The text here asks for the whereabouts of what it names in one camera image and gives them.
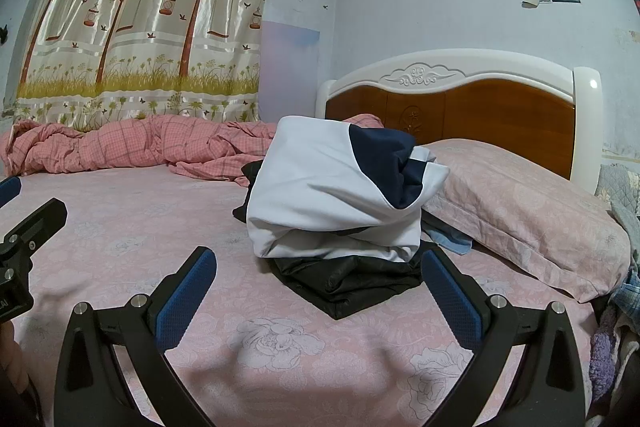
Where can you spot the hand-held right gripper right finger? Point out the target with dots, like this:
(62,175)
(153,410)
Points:
(450,294)

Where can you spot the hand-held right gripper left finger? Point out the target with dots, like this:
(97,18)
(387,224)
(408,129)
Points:
(185,294)

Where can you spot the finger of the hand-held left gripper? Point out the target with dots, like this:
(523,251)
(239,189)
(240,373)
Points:
(40,222)
(9,191)

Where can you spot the white and navy jacket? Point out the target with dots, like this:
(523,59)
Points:
(310,187)

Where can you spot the person's left forearm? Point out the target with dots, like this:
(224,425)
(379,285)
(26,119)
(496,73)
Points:
(12,357)

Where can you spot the light blue cloth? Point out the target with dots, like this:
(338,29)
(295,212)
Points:
(450,242)

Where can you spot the black folded garment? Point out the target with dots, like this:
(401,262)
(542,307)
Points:
(345,282)

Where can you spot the pink checked quilt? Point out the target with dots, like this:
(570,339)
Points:
(125,147)

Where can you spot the pink pillow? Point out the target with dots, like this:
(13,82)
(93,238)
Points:
(525,207)

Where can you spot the purple fuzzy blanket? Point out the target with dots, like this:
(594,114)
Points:
(602,347)

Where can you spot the white and wooden headboard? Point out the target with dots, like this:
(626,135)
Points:
(500,117)

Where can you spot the grey quilted blanket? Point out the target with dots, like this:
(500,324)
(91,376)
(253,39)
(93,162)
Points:
(620,192)

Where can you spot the tree print curtain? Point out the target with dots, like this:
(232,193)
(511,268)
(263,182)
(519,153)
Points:
(150,32)

